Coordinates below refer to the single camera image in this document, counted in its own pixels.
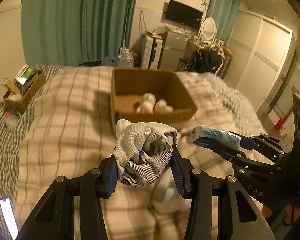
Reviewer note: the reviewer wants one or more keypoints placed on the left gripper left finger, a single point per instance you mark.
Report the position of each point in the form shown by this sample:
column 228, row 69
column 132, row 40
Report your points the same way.
column 53, row 215

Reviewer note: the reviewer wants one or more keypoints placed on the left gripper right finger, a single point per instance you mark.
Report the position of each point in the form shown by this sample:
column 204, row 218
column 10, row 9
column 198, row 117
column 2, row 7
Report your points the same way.
column 238, row 215

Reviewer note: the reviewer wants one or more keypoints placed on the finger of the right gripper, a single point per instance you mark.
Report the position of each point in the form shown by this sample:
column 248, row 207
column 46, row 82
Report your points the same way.
column 239, row 160
column 270, row 147

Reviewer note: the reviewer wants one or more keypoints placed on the grey white sock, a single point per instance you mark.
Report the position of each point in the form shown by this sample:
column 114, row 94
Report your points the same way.
column 143, row 151

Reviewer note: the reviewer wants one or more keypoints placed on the white plush toy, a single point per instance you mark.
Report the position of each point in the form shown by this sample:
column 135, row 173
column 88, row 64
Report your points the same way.
column 149, row 105

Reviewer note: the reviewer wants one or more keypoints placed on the white tape roll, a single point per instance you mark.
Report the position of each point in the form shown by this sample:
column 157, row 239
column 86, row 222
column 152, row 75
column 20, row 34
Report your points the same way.
column 165, row 197

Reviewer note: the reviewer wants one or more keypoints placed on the person right hand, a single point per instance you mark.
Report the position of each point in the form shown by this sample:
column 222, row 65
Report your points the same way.
column 289, row 214

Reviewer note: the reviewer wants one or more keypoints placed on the red fire extinguisher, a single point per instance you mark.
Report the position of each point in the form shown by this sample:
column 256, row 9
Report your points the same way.
column 279, row 123

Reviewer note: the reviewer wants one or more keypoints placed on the white smartphone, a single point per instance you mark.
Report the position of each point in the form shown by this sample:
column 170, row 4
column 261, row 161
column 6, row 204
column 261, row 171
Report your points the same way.
column 9, row 218

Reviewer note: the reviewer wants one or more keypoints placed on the green checkered bed sheet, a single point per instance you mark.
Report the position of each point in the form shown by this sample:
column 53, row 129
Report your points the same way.
column 7, row 142

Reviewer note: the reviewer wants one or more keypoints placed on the beige plaid blanket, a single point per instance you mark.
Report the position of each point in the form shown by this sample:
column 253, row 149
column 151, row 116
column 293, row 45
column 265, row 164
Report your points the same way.
column 115, row 142

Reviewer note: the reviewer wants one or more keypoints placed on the white louvered wardrobe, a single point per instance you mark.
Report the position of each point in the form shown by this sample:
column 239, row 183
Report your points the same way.
column 260, row 46

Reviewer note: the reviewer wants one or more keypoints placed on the black jacket on chair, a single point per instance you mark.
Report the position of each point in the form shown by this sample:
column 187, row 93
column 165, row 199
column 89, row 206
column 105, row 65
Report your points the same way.
column 202, row 61

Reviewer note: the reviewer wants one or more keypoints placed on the small plastic bottle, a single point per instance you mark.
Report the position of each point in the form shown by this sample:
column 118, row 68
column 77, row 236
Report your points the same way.
column 11, row 119

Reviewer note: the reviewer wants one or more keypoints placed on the brown cardboard box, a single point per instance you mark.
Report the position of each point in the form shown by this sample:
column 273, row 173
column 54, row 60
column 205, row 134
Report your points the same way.
column 128, row 86

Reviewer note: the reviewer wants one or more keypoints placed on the dressing table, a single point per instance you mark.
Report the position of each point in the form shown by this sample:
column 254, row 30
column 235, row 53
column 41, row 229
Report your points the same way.
column 226, row 54

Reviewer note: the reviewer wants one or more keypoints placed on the small cardboard box with items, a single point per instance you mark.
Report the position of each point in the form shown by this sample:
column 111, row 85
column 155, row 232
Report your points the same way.
column 22, row 88

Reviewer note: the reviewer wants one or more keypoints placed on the silver mini fridge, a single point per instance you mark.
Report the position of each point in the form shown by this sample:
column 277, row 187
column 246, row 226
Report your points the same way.
column 173, row 48

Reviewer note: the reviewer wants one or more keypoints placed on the white oval mirror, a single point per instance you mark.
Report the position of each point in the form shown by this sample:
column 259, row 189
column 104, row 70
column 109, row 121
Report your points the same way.
column 208, row 29

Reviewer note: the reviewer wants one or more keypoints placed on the white suitcase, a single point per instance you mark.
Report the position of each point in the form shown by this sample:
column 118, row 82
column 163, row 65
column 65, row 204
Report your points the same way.
column 150, row 53

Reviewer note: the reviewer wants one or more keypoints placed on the green curtain right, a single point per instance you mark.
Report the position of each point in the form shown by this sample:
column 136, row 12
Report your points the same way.
column 224, row 13

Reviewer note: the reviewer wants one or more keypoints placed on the green curtain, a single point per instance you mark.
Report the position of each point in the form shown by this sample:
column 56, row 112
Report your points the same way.
column 72, row 32
column 224, row 13

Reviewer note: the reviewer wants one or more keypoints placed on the large water bottle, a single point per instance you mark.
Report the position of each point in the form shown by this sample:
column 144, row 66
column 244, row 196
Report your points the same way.
column 125, row 59

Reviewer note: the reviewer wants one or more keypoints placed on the green curtain left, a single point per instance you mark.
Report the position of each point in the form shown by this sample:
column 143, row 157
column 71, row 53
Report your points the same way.
column 72, row 32

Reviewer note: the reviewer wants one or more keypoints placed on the black wall television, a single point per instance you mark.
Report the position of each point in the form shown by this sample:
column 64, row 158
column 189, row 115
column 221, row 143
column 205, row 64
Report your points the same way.
column 183, row 14

